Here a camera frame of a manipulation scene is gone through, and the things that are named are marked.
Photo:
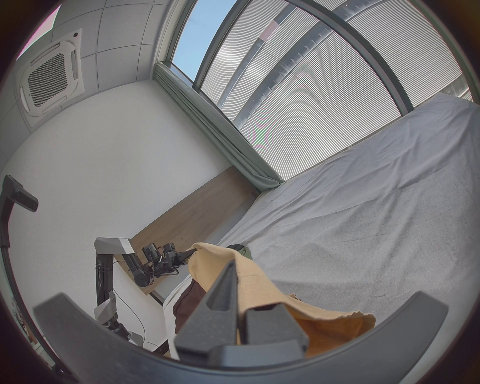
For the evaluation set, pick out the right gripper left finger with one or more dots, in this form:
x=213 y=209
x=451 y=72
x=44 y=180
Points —
x=217 y=322

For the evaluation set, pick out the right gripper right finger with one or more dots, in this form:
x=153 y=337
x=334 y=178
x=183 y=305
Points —
x=273 y=330

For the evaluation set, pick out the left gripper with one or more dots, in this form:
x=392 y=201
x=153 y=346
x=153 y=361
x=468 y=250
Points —
x=170 y=259

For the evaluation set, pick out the tan shorts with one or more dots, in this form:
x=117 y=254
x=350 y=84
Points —
x=255 y=277

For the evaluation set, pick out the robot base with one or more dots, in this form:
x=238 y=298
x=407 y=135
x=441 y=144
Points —
x=135 y=339

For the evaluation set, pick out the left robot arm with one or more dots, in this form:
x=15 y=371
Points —
x=105 y=277

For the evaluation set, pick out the bed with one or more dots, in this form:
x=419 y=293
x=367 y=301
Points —
x=356 y=206

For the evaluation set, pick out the brown garment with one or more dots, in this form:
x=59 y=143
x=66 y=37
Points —
x=187 y=303

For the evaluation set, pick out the green garment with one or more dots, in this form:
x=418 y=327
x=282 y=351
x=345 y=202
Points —
x=248 y=253

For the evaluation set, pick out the grey-green curtain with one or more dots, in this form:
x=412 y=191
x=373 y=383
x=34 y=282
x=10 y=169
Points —
x=210 y=123

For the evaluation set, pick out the white ceiling air conditioner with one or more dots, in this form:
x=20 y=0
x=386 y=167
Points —
x=48 y=75

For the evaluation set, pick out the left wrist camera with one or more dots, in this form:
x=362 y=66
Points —
x=169 y=248

